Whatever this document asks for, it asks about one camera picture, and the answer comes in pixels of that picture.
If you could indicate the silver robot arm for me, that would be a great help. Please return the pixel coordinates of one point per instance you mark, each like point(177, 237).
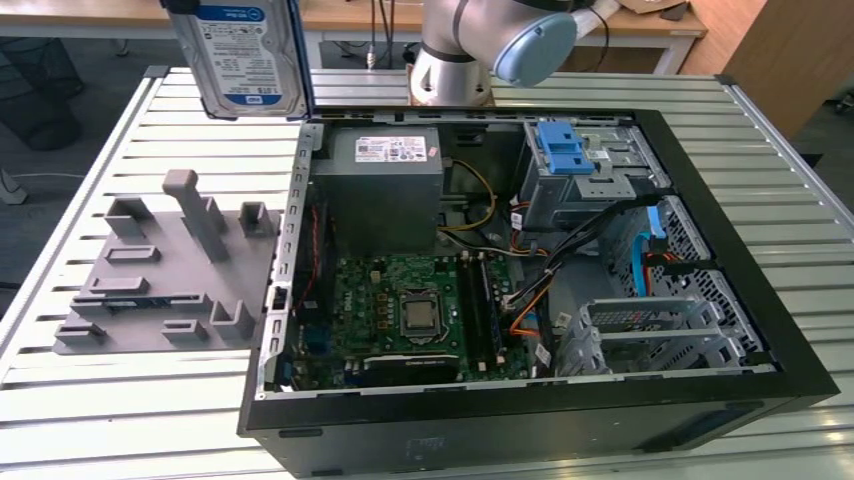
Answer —
point(448, 70)

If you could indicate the wooden cabinet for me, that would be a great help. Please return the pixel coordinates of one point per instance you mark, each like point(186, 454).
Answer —
point(788, 50)

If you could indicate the silver metal disk bay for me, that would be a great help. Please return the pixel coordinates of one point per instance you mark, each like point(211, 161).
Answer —
point(641, 336)

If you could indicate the silver CPU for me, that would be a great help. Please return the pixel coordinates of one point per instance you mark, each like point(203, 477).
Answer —
point(421, 315)

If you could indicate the RAM slot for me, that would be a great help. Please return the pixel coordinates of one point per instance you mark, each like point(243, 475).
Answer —
point(485, 310)
point(478, 310)
point(470, 310)

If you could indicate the grey metal drive cage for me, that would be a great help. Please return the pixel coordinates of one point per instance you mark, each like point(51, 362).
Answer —
point(554, 195)

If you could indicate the brown cardboard piece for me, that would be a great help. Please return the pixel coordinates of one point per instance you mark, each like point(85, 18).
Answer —
point(650, 7)

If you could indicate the grey power supply box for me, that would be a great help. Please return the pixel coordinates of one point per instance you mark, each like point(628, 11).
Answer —
point(381, 210)

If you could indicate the black open PC case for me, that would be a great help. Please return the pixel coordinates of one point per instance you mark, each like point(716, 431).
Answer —
point(534, 430)

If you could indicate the wooden desk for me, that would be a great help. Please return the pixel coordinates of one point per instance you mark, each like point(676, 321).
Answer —
point(334, 20)

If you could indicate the black graphics card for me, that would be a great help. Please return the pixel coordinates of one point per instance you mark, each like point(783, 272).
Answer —
point(414, 370)

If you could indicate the green motherboard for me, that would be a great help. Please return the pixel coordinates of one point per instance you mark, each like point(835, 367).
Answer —
point(374, 300)

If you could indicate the CPU socket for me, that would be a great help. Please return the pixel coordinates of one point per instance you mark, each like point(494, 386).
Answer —
point(401, 320)

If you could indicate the black mesh waste bin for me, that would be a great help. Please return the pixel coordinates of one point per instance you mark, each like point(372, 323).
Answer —
point(41, 90)

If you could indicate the blue plastic drive latch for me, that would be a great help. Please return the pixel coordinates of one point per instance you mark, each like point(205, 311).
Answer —
point(568, 150)

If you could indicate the dark green RAM stick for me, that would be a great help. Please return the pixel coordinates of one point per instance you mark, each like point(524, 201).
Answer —
point(137, 303)

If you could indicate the hard disk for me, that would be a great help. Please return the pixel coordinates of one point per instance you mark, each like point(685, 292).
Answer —
point(241, 55)

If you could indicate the grey parts rack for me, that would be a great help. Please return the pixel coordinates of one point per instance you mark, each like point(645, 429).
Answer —
point(174, 280)

